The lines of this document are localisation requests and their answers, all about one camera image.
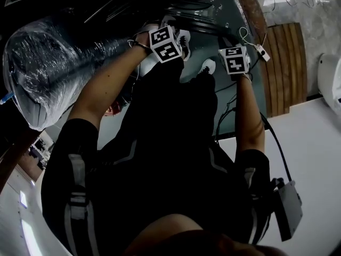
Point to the person's left forearm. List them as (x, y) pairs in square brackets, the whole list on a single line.
[(106, 89)]

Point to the person's chin and neck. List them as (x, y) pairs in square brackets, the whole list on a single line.
[(191, 239)]

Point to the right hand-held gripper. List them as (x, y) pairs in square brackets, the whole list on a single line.
[(235, 61)]

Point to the person's right white shoe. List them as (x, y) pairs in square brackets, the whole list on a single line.
[(207, 66)]

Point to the plastic-wrapped black appliance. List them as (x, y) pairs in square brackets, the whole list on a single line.
[(53, 71)]

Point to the white toilet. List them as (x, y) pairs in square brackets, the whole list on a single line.
[(331, 81)]

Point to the person's right forearm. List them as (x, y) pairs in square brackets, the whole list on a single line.
[(249, 116)]

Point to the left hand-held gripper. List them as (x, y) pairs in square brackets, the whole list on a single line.
[(165, 44)]

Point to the person's black shirt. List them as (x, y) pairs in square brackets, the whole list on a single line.
[(160, 183)]

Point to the wooden slat platform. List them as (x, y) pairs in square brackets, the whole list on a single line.
[(285, 71)]

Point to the white power strip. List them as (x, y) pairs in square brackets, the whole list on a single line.
[(263, 52)]

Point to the person's black trousers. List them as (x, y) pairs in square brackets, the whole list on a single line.
[(173, 103)]

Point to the small blue bottle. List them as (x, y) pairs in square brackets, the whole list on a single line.
[(6, 98)]

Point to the curved wooden frame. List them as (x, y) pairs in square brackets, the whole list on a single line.
[(13, 156)]

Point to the person's white shoe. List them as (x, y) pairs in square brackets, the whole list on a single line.
[(184, 43), (207, 66)]

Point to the person's left white shoe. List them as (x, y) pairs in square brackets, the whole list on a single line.
[(184, 43)]

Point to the red round device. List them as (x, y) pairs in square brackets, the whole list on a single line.
[(115, 108)]

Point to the grey electronics box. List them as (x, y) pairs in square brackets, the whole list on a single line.
[(289, 212)]

